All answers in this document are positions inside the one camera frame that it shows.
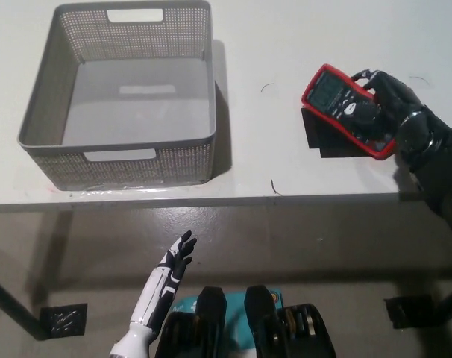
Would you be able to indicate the black tape patch on table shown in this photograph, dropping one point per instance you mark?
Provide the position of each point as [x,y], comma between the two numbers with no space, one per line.
[319,138]

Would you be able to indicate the black tape patch on floor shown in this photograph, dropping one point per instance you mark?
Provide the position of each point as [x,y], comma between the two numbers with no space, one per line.
[63,320]
[408,311]

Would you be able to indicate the black robot legs and base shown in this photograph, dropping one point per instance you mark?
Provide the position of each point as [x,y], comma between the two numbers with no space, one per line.
[233,309]

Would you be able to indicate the red digital multimeter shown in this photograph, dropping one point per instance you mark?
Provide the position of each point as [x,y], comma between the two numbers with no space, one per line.
[324,91]

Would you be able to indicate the black and white right hand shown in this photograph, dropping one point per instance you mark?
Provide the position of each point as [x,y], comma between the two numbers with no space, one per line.
[394,100]

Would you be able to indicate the white and black left hand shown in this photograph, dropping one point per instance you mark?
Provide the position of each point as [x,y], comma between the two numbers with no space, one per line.
[155,298]

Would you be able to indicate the black ribbed robot body block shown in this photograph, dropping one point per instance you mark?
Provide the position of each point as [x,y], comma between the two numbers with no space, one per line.
[263,309]
[211,309]

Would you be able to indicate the black metal table leg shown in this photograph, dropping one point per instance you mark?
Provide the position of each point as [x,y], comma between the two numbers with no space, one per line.
[13,302]

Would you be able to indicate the grey perforated plastic basket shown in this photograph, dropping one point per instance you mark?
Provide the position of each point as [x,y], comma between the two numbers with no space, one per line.
[144,112]

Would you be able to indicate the clear tape strip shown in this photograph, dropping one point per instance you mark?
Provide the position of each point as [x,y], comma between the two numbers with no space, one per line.
[121,192]

